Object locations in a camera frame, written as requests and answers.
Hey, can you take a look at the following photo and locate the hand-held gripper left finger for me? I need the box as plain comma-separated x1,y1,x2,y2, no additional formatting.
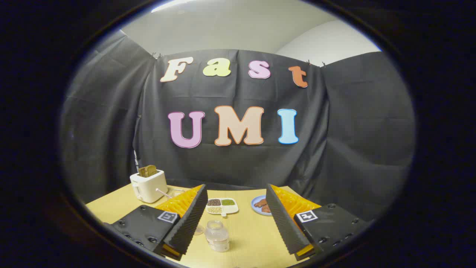
112,184,208,261

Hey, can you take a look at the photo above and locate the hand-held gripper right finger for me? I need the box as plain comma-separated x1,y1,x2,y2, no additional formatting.
266,184,374,261

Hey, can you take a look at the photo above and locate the clear plastic juice bottle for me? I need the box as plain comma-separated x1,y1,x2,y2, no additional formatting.
205,220,230,253

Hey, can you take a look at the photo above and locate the blue plate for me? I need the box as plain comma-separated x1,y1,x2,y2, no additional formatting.
251,195,273,216

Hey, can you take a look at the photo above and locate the white divided dish with beans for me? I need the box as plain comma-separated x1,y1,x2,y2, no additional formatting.
206,198,239,217

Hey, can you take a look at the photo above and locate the wooden table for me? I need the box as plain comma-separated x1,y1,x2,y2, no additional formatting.
86,184,324,268

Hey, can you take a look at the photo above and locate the white toaster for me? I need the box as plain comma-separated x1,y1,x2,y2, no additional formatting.
130,169,168,204

